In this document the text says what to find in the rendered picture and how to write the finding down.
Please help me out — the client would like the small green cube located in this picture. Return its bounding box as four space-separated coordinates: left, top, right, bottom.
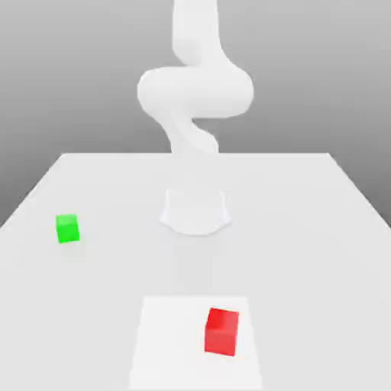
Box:
55 213 81 244

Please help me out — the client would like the small red cube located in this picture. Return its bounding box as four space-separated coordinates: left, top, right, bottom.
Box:
203 307 240 357

